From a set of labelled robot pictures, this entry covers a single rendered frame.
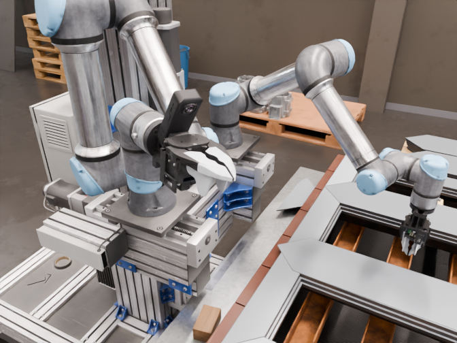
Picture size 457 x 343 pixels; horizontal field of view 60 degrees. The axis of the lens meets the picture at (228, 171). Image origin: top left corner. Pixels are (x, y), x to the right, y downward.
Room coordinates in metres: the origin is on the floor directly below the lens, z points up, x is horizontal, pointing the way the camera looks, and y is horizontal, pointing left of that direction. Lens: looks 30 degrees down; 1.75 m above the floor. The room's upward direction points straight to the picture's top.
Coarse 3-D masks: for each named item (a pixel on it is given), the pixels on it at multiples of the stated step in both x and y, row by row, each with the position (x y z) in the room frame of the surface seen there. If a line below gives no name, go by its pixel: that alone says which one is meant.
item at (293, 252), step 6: (300, 240) 1.07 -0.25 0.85; (306, 240) 1.07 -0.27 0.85; (288, 246) 1.04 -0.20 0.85; (294, 246) 1.04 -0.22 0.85; (300, 246) 1.04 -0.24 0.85; (306, 246) 1.04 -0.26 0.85; (288, 252) 1.01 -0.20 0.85; (294, 252) 1.01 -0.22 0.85; (300, 252) 1.01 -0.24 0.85; (288, 258) 0.99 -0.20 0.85; (294, 258) 0.99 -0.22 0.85; (294, 264) 0.96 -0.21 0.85
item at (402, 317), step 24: (456, 192) 1.40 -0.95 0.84; (336, 216) 1.25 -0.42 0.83; (360, 216) 1.25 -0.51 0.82; (384, 216) 1.22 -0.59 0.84; (456, 240) 1.09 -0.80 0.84; (312, 288) 0.88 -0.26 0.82; (336, 288) 0.86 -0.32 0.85; (384, 312) 0.79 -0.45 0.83; (432, 336) 0.72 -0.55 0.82; (456, 336) 0.70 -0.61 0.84
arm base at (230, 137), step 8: (216, 128) 1.43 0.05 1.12; (224, 128) 1.42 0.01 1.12; (232, 128) 1.43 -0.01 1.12; (240, 128) 1.47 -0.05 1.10; (224, 136) 1.41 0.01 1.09; (232, 136) 1.42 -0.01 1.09; (240, 136) 1.44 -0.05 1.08; (224, 144) 1.40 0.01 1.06; (232, 144) 1.41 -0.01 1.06; (240, 144) 1.43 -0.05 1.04
